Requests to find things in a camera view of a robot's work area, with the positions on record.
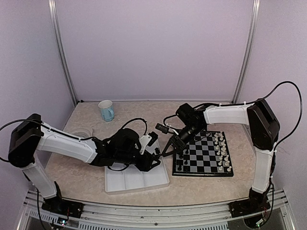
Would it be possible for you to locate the clear plastic lid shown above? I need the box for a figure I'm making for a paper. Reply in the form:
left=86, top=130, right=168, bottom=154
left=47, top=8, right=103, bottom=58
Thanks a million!
left=70, top=128, right=93, bottom=138

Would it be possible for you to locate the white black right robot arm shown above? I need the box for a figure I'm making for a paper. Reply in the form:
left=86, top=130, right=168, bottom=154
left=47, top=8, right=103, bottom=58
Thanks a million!
left=162, top=97, right=281, bottom=213

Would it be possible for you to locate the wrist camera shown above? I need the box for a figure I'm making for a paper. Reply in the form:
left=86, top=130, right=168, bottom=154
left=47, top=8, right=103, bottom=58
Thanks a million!
left=155, top=123, right=181, bottom=135
left=139, top=131, right=158, bottom=155

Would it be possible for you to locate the right aluminium frame post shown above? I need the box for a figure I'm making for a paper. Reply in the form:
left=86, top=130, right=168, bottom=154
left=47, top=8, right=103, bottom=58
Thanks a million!
left=232, top=0, right=260, bottom=104

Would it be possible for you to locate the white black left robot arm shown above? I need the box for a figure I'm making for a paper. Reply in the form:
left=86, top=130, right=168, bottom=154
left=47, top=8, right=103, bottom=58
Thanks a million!
left=5, top=114, right=161, bottom=213

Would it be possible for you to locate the aluminium frame post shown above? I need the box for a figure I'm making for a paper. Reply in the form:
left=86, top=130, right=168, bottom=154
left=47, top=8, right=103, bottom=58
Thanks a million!
left=48, top=0, right=78, bottom=106
left=232, top=0, right=260, bottom=104

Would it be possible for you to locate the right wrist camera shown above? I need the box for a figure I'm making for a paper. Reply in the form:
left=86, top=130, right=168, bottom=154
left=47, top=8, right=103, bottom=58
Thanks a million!
left=155, top=123, right=181, bottom=135

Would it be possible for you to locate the left aluminium frame post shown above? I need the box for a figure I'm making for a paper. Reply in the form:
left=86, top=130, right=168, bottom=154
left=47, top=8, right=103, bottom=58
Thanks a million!
left=48, top=0, right=78, bottom=106

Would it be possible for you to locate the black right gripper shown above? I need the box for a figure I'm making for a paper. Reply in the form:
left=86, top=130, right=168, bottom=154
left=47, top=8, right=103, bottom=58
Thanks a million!
left=162, top=123, right=204, bottom=157

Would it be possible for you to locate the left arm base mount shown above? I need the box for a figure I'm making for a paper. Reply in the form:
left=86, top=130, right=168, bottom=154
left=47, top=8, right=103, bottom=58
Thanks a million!
left=42, top=200, right=84, bottom=219

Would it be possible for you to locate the light blue mug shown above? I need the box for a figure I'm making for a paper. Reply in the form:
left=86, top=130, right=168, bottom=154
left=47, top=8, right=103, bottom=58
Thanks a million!
left=98, top=100, right=115, bottom=122

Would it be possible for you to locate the black white chess board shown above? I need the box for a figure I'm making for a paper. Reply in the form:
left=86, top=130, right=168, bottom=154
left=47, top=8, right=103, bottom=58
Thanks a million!
left=172, top=131, right=234, bottom=177

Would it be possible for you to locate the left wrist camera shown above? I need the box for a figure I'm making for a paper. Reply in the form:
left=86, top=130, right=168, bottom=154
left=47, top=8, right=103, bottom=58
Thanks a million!
left=139, top=131, right=158, bottom=155

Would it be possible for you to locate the white plastic tray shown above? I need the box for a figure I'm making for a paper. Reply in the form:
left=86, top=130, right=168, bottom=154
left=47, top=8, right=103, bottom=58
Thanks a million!
left=105, top=158, right=169, bottom=195

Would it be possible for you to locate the front aluminium rail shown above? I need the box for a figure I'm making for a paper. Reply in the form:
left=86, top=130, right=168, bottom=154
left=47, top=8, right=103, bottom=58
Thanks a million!
left=15, top=190, right=297, bottom=230

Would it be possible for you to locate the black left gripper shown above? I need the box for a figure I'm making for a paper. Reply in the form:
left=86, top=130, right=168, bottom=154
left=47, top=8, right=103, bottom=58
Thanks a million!
left=116, top=149, right=161, bottom=172

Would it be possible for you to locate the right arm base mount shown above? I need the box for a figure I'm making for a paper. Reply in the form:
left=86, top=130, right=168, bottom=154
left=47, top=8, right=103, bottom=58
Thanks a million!
left=229, top=199, right=271, bottom=218

